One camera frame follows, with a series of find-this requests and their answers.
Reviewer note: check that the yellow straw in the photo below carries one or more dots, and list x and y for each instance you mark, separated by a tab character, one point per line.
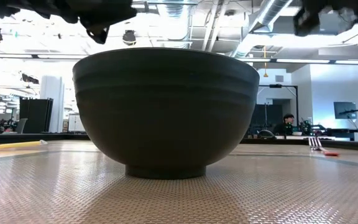
8	145

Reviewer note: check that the black monitor on arm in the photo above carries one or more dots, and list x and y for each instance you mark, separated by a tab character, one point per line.
344	109

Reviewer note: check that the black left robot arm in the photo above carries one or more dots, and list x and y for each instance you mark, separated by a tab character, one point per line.
26	6

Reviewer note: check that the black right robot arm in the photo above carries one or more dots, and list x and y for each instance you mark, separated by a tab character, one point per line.
353	7

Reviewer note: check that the long ceiling light strip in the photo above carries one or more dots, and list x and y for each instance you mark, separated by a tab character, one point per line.
306	61
26	56

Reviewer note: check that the green and black robot device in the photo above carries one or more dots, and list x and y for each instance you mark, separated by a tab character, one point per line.
306	127

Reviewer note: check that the person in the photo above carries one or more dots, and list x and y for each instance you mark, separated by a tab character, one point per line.
286	126

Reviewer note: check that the white cabinet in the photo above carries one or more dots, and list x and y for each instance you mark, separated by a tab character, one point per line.
75	123

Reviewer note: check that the large dark ceramic bowl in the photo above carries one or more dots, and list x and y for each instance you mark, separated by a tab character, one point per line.
166	109

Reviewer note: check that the small white bowl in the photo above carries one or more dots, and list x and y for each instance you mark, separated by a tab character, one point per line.
297	133

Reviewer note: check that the black partition cabinet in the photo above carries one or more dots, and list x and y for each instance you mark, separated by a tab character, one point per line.
36	115

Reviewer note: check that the grey chair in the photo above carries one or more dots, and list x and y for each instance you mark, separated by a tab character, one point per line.
21	126

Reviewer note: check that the woven silicone table mat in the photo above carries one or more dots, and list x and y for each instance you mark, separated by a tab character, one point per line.
73	193

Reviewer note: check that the silver ventilation duct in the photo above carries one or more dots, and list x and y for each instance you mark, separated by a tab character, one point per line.
272	12

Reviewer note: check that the black table frame rail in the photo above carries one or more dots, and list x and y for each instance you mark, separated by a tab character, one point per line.
42	137

